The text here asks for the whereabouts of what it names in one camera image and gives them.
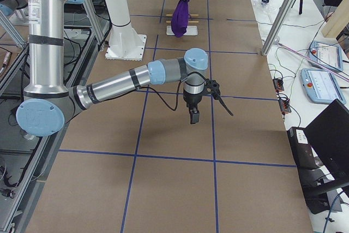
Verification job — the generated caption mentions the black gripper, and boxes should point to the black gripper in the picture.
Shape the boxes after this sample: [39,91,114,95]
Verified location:
[183,92,202,124]

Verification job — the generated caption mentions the white rack base tray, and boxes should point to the white rack base tray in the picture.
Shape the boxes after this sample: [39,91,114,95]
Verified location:
[166,25,198,36]

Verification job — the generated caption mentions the black desktop box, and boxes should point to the black desktop box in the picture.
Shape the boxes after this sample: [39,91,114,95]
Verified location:
[287,127,321,170]

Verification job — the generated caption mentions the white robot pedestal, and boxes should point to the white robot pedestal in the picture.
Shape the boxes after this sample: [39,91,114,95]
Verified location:
[105,0,147,61]

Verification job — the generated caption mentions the far teach pendant tablet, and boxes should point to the far teach pendant tablet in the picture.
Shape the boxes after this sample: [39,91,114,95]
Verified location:
[309,40,343,72]

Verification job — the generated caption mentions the purple towel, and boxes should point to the purple towel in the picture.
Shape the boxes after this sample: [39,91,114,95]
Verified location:
[171,0,190,38]

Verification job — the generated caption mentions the near teach pendant tablet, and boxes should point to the near teach pendant tablet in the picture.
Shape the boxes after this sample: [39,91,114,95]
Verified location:
[300,68,346,104]

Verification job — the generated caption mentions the wooden towel rack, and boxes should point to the wooden towel rack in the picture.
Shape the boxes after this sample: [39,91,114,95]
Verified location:
[165,14,198,24]

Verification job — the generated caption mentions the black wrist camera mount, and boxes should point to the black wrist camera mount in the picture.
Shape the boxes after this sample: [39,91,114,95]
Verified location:
[203,79,234,116]

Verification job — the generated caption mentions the wooden board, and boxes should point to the wooden board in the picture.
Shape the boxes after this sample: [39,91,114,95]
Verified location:
[322,0,349,38]

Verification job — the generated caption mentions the teach pendant tablet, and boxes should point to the teach pendant tablet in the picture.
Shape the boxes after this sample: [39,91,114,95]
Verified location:
[300,68,346,104]
[309,40,343,72]

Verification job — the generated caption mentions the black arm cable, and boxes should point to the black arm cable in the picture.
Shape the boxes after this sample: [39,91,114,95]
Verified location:
[136,71,208,111]

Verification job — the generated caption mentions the black monitor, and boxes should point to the black monitor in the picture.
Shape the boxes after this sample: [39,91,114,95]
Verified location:
[304,99,348,178]

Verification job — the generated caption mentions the aluminium frame post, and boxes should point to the aluminium frame post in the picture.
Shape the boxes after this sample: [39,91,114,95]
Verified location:
[261,0,295,56]

